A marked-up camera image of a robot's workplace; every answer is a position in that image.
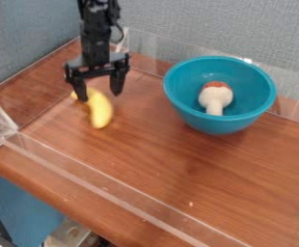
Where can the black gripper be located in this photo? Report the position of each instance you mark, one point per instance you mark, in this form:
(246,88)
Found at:
(96,61)

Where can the yellow toy banana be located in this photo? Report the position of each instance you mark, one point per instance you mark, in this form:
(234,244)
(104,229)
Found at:
(100,108)

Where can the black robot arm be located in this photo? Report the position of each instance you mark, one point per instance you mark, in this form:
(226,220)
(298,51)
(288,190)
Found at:
(102,10)

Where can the blue plastic bowl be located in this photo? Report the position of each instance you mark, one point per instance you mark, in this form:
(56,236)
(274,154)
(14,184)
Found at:
(251,83)

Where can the white toy mushroom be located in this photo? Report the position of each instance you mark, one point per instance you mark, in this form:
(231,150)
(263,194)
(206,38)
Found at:
(215,97)

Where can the clear acrylic barrier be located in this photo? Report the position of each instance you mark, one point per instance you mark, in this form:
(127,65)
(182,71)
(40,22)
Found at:
(148,182)

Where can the grey metal bracket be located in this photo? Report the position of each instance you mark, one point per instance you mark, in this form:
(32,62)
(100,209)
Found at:
(71,234)

